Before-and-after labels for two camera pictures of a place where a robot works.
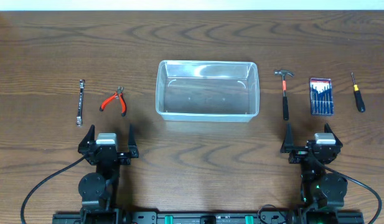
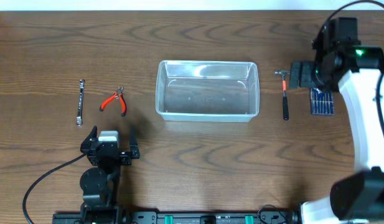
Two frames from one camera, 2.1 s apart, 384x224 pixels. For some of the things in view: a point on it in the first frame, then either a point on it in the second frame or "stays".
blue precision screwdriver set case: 321,96 stays
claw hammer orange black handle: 283,72 stays
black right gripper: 299,152 → 305,68
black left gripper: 107,152 stays
